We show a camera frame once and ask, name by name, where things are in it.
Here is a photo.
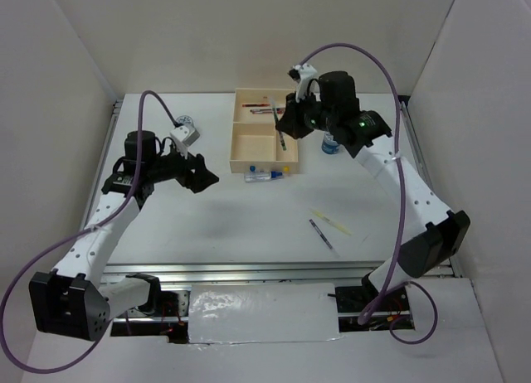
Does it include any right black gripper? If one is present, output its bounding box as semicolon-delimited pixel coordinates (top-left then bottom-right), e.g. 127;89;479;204
275;88;335;139

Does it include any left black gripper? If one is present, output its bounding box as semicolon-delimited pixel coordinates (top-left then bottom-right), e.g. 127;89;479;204
147;142;219;193

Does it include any red capped pen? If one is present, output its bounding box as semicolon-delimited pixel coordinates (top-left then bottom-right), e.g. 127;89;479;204
251;109;285;114

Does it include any green gel pen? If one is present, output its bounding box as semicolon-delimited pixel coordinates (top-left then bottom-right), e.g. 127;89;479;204
268;95;289;152

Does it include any yellow gel pen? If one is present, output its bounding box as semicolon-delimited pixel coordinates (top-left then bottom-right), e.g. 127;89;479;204
310;209;351;235

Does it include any purple gel pen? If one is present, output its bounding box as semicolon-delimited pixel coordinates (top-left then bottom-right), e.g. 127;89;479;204
309;219;339;257

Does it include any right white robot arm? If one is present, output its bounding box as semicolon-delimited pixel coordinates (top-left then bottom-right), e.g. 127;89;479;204
276;64;470;311

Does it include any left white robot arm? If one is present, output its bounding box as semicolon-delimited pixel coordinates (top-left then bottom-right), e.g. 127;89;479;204
29;125;219;342

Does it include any cream wooden organizer box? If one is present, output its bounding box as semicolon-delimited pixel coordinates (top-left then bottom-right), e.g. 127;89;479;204
229;89;300;174

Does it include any clear pushpin case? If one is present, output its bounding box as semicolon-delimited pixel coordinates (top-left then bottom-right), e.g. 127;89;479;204
244;165;290;183

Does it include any white foil front panel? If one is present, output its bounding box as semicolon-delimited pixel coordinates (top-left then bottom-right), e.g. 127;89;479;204
188;283;340;344

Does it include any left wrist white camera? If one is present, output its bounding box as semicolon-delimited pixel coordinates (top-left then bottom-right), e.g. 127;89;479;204
170;124;200;158

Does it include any wrist white camera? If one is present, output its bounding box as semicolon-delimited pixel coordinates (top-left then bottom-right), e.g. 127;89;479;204
170;124;200;158
288;63;318;102

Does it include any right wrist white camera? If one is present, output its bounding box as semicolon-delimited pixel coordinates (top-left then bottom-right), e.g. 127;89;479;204
288;63;318;102

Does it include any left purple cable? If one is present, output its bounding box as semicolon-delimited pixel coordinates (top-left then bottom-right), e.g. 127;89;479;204
0;90;178;375

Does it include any purple cable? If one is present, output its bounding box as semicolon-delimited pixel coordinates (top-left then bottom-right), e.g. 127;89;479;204
302;43;439;345
0;90;178;375

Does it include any aluminium front rail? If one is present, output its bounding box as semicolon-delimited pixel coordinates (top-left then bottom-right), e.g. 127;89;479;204
102;261;379;285

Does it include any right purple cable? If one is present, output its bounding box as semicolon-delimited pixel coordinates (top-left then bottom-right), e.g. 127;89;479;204
302;43;439;345

